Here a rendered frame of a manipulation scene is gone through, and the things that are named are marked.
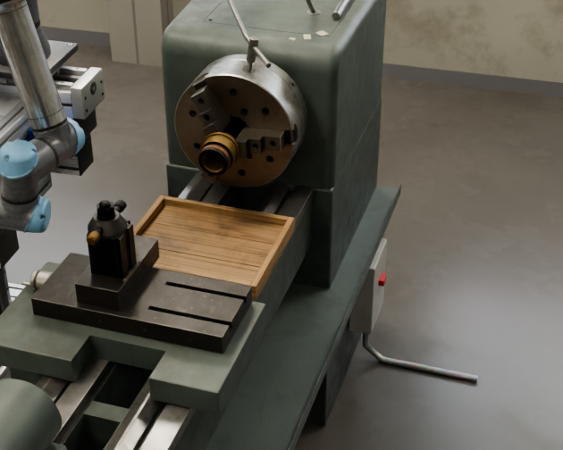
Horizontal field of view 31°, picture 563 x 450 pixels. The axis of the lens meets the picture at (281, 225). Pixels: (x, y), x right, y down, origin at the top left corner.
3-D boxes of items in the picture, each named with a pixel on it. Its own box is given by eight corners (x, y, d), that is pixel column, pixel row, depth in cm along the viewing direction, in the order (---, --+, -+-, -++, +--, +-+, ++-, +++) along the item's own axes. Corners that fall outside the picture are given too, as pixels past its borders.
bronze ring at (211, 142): (206, 123, 248) (193, 143, 241) (243, 129, 246) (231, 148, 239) (208, 155, 253) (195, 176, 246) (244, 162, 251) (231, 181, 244)
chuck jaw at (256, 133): (247, 119, 254) (294, 122, 251) (249, 137, 257) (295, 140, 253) (232, 139, 245) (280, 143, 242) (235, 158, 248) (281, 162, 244)
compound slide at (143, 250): (118, 249, 231) (116, 230, 228) (160, 257, 228) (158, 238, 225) (76, 303, 214) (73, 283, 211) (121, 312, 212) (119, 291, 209)
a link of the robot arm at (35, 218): (52, 187, 210) (53, 220, 215) (-2, 179, 210) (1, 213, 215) (42, 209, 204) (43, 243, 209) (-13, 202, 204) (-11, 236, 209)
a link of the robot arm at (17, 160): (24, 126, 207) (26, 171, 214) (-13, 150, 199) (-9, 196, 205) (56, 138, 205) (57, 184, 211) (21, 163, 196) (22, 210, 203)
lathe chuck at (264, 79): (180, 150, 273) (195, 44, 254) (291, 186, 268) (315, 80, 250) (167, 166, 265) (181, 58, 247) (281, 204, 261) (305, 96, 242)
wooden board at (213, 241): (161, 207, 265) (160, 195, 263) (294, 230, 256) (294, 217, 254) (111, 272, 241) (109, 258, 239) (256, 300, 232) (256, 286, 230)
